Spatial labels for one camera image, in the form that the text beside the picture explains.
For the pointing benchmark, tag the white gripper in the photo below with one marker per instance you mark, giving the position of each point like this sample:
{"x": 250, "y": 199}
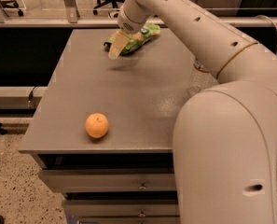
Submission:
{"x": 128, "y": 24}

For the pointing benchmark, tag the green rice chip bag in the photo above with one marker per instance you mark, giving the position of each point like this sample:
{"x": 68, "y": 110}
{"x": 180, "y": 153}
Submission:
{"x": 146, "y": 33}

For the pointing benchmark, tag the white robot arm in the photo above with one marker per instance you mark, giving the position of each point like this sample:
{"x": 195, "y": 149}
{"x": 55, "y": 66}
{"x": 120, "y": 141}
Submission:
{"x": 225, "y": 137}

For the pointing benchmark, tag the clear plastic water bottle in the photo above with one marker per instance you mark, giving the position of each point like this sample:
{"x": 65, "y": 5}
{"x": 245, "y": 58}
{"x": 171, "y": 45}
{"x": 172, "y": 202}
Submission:
{"x": 200, "y": 79}

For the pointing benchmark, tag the orange fruit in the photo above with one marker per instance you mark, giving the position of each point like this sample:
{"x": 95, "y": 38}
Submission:
{"x": 97, "y": 125}

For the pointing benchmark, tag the grey drawer cabinet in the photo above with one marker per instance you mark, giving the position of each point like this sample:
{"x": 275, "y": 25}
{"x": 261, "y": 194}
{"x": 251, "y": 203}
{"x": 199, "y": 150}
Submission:
{"x": 140, "y": 94}

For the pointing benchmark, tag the black office chair left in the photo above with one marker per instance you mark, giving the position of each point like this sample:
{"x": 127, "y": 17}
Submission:
{"x": 12, "y": 4}

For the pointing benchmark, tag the top grey drawer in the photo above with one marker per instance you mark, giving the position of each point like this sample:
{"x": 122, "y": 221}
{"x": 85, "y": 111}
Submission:
{"x": 108, "y": 180}

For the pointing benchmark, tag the grey drawer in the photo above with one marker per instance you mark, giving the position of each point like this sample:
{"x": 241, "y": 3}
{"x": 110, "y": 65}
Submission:
{"x": 122, "y": 208}
{"x": 108, "y": 180}

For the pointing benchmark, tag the metal railing frame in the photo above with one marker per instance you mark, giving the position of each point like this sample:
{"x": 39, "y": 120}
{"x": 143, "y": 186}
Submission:
{"x": 68, "y": 13}

